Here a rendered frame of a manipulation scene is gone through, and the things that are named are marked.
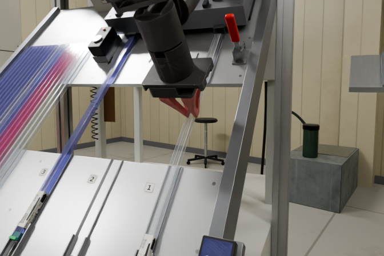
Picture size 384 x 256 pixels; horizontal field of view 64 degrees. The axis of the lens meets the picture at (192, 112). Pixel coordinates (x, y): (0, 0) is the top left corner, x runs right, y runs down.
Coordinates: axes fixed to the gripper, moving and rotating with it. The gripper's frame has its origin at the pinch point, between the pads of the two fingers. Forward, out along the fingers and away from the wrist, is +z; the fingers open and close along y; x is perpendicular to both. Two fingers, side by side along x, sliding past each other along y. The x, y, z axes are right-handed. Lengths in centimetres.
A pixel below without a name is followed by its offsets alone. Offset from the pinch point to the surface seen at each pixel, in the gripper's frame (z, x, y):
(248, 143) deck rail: 3.7, 3.1, -10.0
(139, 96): 47, -53, 57
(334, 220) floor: 196, -81, -32
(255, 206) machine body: 51, -10, -3
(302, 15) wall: 149, -294, 3
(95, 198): 2.2, 17.5, 11.8
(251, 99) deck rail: -0.5, -2.8, -10.0
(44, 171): 1.9, 14.4, 25.1
